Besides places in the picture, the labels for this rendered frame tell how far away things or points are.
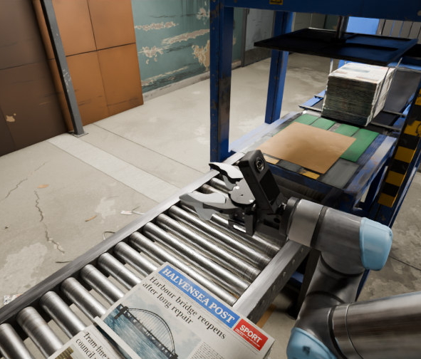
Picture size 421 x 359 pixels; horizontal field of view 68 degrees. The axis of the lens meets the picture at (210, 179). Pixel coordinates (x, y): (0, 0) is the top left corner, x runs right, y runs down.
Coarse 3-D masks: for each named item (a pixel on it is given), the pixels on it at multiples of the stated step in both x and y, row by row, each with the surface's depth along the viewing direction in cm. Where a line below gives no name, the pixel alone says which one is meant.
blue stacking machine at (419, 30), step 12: (348, 24) 310; (360, 24) 303; (372, 24) 297; (384, 24) 294; (396, 24) 285; (408, 24) 280; (420, 24) 275; (396, 36) 289; (408, 36) 357; (420, 36) 278; (420, 48) 360; (396, 60) 323; (408, 60) 323; (420, 60) 323; (408, 72) 296
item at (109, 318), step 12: (108, 312) 61; (96, 324) 59; (108, 324) 59; (120, 324) 59; (96, 336) 57; (108, 336) 57; (120, 336) 57; (132, 336) 57; (108, 348) 55; (120, 348) 55; (132, 348) 55; (144, 348) 55
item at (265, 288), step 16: (336, 192) 132; (336, 208) 133; (288, 240) 109; (288, 256) 103; (304, 256) 117; (272, 272) 98; (288, 272) 105; (256, 288) 93; (272, 288) 95; (240, 304) 88; (256, 304) 89; (256, 320) 95
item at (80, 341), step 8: (80, 336) 57; (72, 344) 55; (80, 344) 55; (88, 344) 56; (56, 352) 54; (64, 352) 54; (72, 352) 54; (80, 352) 54; (88, 352) 54; (96, 352) 54
